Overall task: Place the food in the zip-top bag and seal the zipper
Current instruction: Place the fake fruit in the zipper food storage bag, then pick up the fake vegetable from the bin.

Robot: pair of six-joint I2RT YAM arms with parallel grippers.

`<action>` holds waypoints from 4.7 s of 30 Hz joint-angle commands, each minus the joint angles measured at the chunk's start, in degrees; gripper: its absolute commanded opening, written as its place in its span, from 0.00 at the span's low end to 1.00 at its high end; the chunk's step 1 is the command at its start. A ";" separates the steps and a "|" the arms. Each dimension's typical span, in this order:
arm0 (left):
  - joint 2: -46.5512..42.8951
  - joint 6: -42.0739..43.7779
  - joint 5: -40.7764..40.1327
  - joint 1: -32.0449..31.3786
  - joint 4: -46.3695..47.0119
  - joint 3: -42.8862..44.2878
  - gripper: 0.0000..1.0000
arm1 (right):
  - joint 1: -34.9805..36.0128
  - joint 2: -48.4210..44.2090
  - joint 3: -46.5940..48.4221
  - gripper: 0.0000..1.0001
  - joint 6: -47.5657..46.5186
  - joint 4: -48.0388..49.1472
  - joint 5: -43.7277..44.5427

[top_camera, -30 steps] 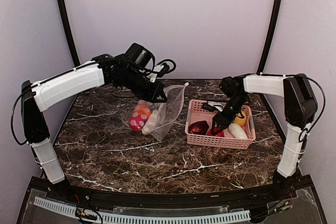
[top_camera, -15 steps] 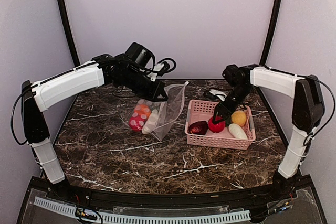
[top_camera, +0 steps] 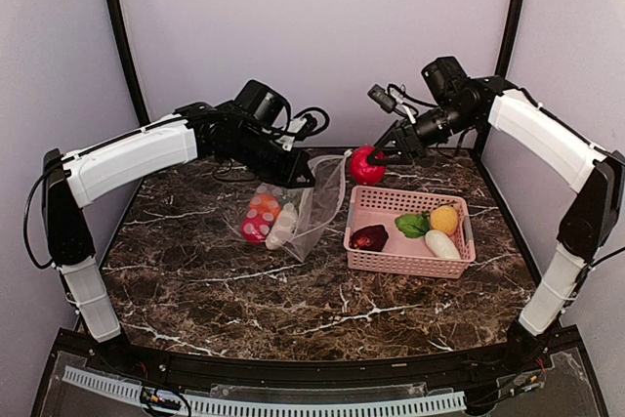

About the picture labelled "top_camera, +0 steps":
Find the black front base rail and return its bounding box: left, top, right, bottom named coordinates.
left=31, top=326, right=607, bottom=416

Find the red toy apple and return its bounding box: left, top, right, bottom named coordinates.
left=240, top=209, right=275, bottom=245

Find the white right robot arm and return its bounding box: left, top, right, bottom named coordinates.
left=369, top=76, right=624, bottom=337

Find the green toy leaf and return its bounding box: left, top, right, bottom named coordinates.
left=395, top=213, right=430, bottom=239

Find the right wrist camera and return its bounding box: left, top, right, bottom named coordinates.
left=421, top=56, right=469, bottom=105

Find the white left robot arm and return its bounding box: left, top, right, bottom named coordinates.
left=42, top=102, right=316, bottom=374

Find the clear zip top bag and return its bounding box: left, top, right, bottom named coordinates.
left=239, top=149, right=353, bottom=262

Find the orange toy fruit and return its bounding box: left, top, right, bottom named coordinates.
left=249, top=193, right=281, bottom=218

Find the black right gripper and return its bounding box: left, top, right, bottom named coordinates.
left=367, top=100, right=478, bottom=164

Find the black right corner post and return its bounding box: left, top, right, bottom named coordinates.
left=494, top=0, right=524, bottom=77

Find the white toy radish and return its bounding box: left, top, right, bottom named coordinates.
left=425, top=229, right=461, bottom=260

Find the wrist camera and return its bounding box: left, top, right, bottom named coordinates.
left=421, top=56, right=469, bottom=105
left=234, top=79, right=289, bottom=124

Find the black corner frame post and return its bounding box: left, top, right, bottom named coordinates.
left=105, top=0, right=150, bottom=125

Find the yellow toy pear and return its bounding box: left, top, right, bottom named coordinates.
left=429, top=205, right=460, bottom=236

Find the dark purple toy vegetable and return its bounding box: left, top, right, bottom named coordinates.
left=349, top=225, right=389, bottom=252

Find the red toy pomegranate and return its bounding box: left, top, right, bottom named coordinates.
left=350, top=146, right=386, bottom=186

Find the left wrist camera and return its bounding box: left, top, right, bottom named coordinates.
left=234, top=79, right=289, bottom=124

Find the white slotted cable duct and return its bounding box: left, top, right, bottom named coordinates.
left=62, top=365, right=467, bottom=416

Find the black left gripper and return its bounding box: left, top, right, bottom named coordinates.
left=233, top=125, right=317, bottom=188

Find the pink perforated plastic basket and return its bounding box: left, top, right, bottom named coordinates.
left=344, top=186, right=476, bottom=278

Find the white toy cabbage with leaves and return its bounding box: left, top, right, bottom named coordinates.
left=265, top=202, right=299, bottom=250

